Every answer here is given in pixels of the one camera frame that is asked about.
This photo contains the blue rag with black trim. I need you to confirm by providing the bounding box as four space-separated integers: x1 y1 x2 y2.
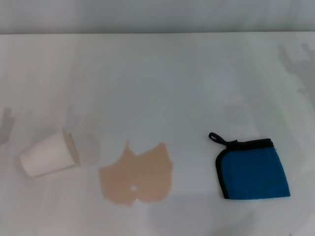
208 132 291 201

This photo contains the white paper cup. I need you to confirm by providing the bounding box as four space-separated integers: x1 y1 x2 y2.
19 128 82 178

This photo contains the brown liquid stain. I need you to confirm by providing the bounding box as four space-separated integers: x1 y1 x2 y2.
98 140 174 208

